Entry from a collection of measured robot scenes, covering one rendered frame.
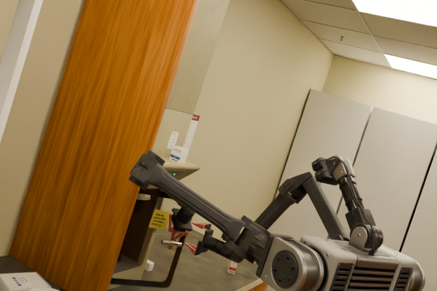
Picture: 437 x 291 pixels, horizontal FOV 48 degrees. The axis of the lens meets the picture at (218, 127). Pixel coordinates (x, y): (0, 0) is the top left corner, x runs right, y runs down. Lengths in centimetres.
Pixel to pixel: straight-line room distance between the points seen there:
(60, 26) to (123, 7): 27
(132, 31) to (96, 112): 34
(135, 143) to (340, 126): 321
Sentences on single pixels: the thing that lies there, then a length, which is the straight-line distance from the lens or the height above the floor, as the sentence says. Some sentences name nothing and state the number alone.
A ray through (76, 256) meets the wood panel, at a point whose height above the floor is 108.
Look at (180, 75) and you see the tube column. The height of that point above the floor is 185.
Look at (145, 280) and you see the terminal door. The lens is 212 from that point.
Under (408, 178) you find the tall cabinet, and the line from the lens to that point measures 469.
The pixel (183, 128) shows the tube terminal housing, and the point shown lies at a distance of 213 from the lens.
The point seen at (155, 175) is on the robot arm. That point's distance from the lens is 141.
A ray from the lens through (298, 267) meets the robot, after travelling 127.
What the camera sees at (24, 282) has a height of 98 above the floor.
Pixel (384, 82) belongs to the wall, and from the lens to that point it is 525.
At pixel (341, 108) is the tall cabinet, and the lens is 481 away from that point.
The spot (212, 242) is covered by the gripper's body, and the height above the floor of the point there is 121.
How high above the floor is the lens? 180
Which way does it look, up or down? 3 degrees down
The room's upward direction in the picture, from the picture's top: 18 degrees clockwise
